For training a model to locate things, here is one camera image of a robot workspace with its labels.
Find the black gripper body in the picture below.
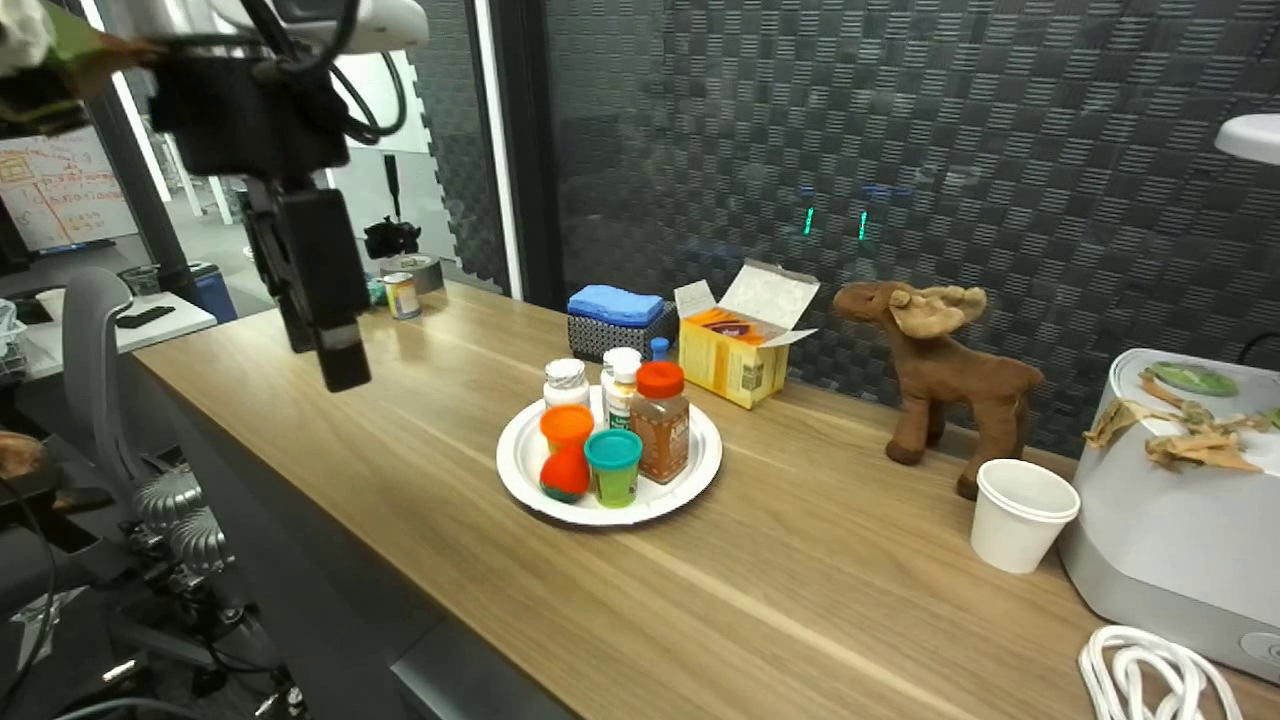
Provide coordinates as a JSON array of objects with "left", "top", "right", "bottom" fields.
[{"left": 146, "top": 53, "right": 356, "bottom": 189}]

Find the white pill bottle white label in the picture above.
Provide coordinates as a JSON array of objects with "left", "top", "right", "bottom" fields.
[{"left": 540, "top": 357, "right": 596, "bottom": 415}]

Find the yellow tub orange lid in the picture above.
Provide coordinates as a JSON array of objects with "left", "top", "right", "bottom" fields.
[{"left": 535, "top": 403, "right": 599, "bottom": 456}]

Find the red knitted strawberry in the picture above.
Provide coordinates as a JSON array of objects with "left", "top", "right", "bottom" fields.
[{"left": 535, "top": 444, "right": 596, "bottom": 506}]

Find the small white plastic bottle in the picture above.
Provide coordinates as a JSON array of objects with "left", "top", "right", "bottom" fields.
[{"left": 599, "top": 342, "right": 647, "bottom": 429}]

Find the green tub teal lid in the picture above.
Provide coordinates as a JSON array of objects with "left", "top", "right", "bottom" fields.
[{"left": 586, "top": 422, "right": 647, "bottom": 511}]

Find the spice jar orange lid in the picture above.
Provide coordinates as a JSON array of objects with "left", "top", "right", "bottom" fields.
[{"left": 629, "top": 357, "right": 697, "bottom": 486}]

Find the black desk object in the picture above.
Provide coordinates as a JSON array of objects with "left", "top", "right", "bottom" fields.
[{"left": 360, "top": 217, "right": 426, "bottom": 264}]

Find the white paper plate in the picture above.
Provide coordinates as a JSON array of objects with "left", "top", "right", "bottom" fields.
[{"left": 493, "top": 395, "right": 728, "bottom": 533}]

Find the small labelled jar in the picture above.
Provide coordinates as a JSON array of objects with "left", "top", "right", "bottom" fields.
[{"left": 379, "top": 268, "right": 426, "bottom": 320}]

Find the grey black office chair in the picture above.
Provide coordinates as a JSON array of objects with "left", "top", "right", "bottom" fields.
[{"left": 0, "top": 256, "right": 315, "bottom": 720}]

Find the black mesh box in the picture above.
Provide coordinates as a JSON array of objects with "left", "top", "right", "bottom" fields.
[{"left": 566, "top": 311, "right": 681, "bottom": 368}]

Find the blue folded cloth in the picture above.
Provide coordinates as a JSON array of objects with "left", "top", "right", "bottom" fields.
[{"left": 566, "top": 278, "right": 671, "bottom": 333}]

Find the yellow cardboard box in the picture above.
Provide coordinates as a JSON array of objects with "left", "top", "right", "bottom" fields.
[{"left": 671, "top": 256, "right": 824, "bottom": 411}]

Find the brown moose plush toy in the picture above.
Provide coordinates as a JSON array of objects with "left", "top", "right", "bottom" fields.
[{"left": 828, "top": 274, "right": 1048, "bottom": 502}]

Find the white paper cup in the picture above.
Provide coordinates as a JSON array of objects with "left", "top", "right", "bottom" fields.
[{"left": 970, "top": 456, "right": 1084, "bottom": 581}]

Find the white grey appliance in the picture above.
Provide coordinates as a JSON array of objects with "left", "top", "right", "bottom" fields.
[{"left": 1060, "top": 342, "right": 1280, "bottom": 691}]

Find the white lamp shade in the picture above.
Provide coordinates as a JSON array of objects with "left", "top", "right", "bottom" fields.
[{"left": 1213, "top": 107, "right": 1280, "bottom": 172}]

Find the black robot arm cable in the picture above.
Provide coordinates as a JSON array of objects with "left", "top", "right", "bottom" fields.
[{"left": 235, "top": 0, "right": 412, "bottom": 148}]

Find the coiled white cable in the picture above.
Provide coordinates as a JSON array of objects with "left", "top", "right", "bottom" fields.
[{"left": 1077, "top": 621, "right": 1254, "bottom": 720}]

